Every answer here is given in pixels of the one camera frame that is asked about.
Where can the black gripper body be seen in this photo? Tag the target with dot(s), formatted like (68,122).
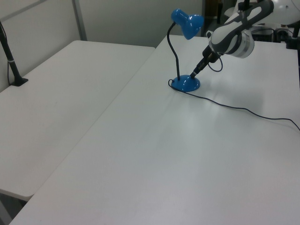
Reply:
(209,55)

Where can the blue gooseneck desk lamp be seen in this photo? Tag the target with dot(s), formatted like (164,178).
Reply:
(185,83)

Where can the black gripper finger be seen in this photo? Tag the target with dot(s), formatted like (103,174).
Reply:
(200,69)
(196,71)

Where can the white rounded robot base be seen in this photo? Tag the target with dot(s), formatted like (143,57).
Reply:
(287,9)

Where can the grey partition frame post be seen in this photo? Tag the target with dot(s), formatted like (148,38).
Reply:
(79,21)

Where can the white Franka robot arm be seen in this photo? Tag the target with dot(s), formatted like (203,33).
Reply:
(234,35)

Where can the black camera stand clamp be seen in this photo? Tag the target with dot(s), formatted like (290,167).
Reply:
(293,38)

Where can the black pole with table clamp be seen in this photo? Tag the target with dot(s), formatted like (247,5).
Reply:
(12,68)

